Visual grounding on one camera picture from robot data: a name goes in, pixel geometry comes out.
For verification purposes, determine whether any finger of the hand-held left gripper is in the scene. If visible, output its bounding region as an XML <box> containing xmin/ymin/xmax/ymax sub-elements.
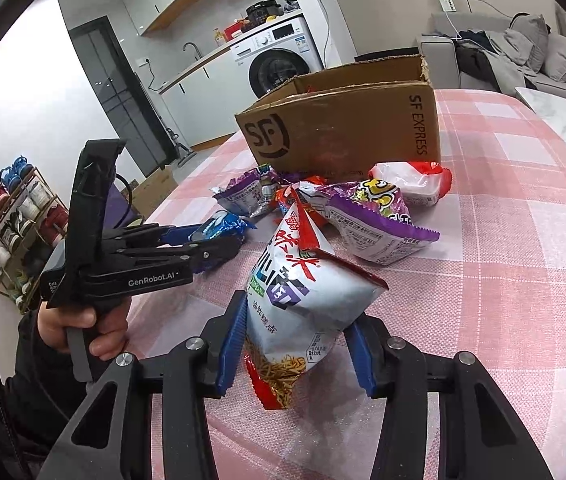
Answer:
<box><xmin>108</xmin><ymin>222</ymin><xmax>208</xmax><ymax>248</ymax></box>
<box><xmin>113</xmin><ymin>234</ymin><xmax>244</xmax><ymax>276</ymax></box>

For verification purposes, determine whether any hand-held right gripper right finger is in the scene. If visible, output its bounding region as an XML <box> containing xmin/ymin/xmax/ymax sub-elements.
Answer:
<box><xmin>345</xmin><ymin>316</ymin><xmax>557</xmax><ymax>480</ymax></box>

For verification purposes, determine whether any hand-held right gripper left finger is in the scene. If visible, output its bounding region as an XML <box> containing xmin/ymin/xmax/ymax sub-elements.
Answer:
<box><xmin>38</xmin><ymin>290</ymin><xmax>250</xmax><ymax>480</ymax></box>

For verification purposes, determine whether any blue snack packet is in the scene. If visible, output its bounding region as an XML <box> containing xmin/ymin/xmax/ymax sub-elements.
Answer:
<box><xmin>188</xmin><ymin>210</ymin><xmax>256</xmax><ymax>247</ymax></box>

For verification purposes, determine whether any white noodle snack bag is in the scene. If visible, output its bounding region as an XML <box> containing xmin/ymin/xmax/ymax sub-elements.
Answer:
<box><xmin>368</xmin><ymin>160</ymin><xmax>454</xmax><ymax>208</ymax></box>
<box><xmin>244</xmin><ymin>186</ymin><xmax>390</xmax><ymax>411</ymax></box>

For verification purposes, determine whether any brown cardboard box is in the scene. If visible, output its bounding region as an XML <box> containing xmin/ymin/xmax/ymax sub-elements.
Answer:
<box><xmin>234</xmin><ymin>54</ymin><xmax>442</xmax><ymax>176</ymax></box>

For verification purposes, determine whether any person's left forearm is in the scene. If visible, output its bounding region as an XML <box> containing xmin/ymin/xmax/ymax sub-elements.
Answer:
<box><xmin>0</xmin><ymin>310</ymin><xmax>91</xmax><ymax>480</ymax></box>

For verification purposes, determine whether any person's left hand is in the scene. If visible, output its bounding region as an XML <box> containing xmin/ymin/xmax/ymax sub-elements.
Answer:
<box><xmin>37</xmin><ymin>304</ymin><xmax>131</xmax><ymax>361</ymax></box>

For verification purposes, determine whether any cardboard box on floor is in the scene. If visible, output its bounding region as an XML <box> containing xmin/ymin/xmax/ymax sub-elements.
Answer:
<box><xmin>134</xmin><ymin>165</ymin><xmax>178</xmax><ymax>217</ymax></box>

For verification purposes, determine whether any small purple snack packet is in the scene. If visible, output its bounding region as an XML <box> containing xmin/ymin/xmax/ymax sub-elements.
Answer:
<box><xmin>211</xmin><ymin>167</ymin><xmax>284</xmax><ymax>218</ymax></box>

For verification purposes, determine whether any upright floor cleaner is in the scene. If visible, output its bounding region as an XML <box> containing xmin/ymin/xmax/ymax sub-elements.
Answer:
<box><xmin>160</xmin><ymin>115</ymin><xmax>196</xmax><ymax>167</ymax></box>

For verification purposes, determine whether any red chips bag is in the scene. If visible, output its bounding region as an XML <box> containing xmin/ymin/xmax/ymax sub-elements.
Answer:
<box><xmin>269</xmin><ymin>175</ymin><xmax>336</xmax><ymax>231</ymax></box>

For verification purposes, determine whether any shoe rack with shoes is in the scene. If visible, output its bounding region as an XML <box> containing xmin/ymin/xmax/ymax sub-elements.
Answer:
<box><xmin>0</xmin><ymin>155</ymin><xmax>70</xmax><ymax>303</ymax></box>

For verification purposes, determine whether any metal shoe rack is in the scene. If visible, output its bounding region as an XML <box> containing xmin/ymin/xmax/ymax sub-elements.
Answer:
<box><xmin>0</xmin><ymin>160</ymin><xmax>71</xmax><ymax>306</ymax></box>

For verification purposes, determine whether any white kitchen counter cabinet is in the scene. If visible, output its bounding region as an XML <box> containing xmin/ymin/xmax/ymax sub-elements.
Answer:
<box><xmin>158</xmin><ymin>45</ymin><xmax>244</xmax><ymax>151</ymax></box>

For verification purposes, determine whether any purple and white snack bag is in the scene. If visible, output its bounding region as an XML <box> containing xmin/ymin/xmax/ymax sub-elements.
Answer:
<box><xmin>298</xmin><ymin>175</ymin><xmax>441</xmax><ymax>267</ymax></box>

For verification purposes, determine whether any dark glass door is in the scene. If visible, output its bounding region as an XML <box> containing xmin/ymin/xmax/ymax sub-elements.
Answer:
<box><xmin>68</xmin><ymin>15</ymin><xmax>168</xmax><ymax>178</ymax></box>

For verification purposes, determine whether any white washing machine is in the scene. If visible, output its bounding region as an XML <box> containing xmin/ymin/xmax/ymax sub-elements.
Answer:
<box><xmin>229</xmin><ymin>16</ymin><xmax>324</xmax><ymax>100</ymax></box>

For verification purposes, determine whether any black pressure cooker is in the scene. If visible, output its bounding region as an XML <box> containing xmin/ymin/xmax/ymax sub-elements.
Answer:
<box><xmin>245</xmin><ymin>1</ymin><xmax>284</xmax><ymax>23</ymax></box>

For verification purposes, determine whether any grey sofa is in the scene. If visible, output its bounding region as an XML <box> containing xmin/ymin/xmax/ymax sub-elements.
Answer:
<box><xmin>417</xmin><ymin>12</ymin><xmax>566</xmax><ymax>108</ymax></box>

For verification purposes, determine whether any white coffee table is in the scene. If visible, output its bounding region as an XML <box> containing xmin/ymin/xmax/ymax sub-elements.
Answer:
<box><xmin>514</xmin><ymin>86</ymin><xmax>566</xmax><ymax>161</ymax></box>

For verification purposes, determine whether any dark clothes pile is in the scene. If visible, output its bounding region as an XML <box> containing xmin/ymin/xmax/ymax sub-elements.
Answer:
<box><xmin>455</xmin><ymin>30</ymin><xmax>526</xmax><ymax>92</ymax></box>

